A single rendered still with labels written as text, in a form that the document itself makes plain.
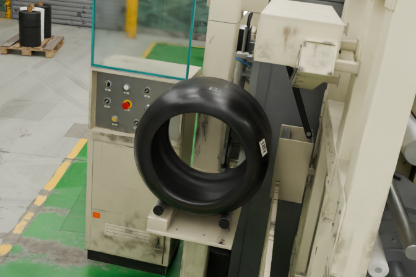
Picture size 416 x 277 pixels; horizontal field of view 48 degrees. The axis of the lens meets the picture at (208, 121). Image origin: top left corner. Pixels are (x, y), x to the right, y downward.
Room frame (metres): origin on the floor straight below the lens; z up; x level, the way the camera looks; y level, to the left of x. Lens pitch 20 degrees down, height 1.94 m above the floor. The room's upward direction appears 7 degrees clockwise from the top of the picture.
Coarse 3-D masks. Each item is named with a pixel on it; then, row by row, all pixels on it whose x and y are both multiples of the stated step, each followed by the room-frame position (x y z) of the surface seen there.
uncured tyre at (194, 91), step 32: (160, 96) 1.76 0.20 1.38; (192, 96) 1.69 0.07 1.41; (224, 96) 1.70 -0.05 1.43; (160, 128) 1.97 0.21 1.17; (256, 128) 1.67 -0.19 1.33; (160, 160) 1.94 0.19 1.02; (256, 160) 1.64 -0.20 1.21; (160, 192) 1.69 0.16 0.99; (192, 192) 1.88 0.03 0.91; (224, 192) 1.88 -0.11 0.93; (256, 192) 1.69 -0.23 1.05
